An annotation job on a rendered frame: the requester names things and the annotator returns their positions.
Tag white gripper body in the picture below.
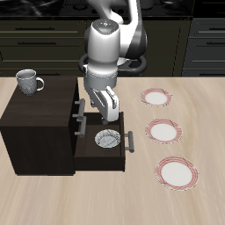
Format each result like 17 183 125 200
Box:
87 85 120 124

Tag grey patterned bowl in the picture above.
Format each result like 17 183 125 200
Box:
94 128 122 152

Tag white plate with red rim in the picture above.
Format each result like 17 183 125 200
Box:
140 87 173 107
144 118 183 144
155 156 200 192

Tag dark wooden cabinet drawer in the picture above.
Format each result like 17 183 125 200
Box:
73 111 136 173

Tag dark wooden cabinet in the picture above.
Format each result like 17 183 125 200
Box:
0 76 87 177

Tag grey patterned mug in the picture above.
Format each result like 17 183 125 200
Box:
15 69 46 97

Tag dark kitchen cupboards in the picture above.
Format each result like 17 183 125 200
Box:
0 0 225 78

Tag flat black base plate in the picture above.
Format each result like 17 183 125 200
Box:
77 54 148 75

